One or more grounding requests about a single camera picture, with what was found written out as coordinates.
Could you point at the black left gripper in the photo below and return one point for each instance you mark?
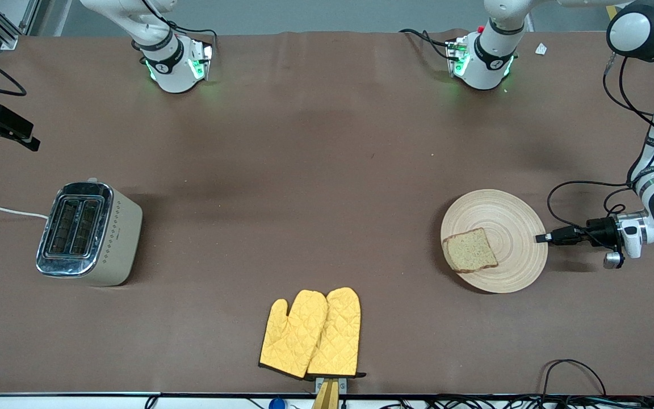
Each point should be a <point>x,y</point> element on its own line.
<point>600,232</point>

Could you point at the round wooden plate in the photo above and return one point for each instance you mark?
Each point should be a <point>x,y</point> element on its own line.
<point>517,238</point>

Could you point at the brown bread slice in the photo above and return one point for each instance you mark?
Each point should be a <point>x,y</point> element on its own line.
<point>470,251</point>

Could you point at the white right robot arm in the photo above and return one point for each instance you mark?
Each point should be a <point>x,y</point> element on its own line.
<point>174,74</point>

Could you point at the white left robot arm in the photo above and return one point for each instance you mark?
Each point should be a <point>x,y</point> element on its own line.
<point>486,68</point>

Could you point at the beige chrome two-slot toaster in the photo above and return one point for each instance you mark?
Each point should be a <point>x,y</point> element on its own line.
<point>117,238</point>

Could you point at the small white paper scrap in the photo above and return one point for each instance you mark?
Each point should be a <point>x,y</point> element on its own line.
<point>541,49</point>

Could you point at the brown table cover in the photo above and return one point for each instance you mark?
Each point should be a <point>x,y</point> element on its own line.
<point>361,142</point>

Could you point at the yellow quilted oven mitt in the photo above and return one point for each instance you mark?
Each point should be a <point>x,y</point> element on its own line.
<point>290,335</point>
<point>338,335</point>

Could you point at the yellow wooden stick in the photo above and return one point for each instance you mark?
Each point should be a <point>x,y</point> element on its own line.
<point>327,397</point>

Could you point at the small blue round object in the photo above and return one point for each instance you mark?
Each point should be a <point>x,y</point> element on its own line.
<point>276,404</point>

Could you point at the aluminium frame profile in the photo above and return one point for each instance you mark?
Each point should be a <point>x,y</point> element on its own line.
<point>3,34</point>

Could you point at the grey metal bracket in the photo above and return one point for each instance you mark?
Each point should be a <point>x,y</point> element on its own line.
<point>342,386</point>

